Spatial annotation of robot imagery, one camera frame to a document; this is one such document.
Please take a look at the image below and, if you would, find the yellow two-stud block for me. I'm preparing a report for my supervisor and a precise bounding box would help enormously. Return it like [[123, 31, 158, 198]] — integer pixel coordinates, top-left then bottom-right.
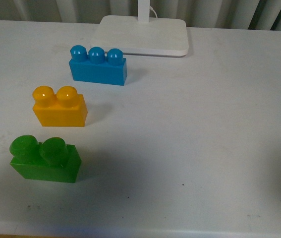
[[32, 86, 88, 127]]

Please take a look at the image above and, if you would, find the blue three-stud block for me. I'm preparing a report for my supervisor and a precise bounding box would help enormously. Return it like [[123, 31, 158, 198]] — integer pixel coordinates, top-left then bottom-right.
[[69, 45, 127, 86]]

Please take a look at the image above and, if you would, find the green two-stud block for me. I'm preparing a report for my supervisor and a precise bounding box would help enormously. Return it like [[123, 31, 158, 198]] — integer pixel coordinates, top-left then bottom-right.
[[9, 135, 81, 183]]

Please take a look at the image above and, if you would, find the white desk lamp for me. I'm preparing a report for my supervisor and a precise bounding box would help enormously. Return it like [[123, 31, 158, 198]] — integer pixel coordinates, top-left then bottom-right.
[[90, 0, 189, 57]]

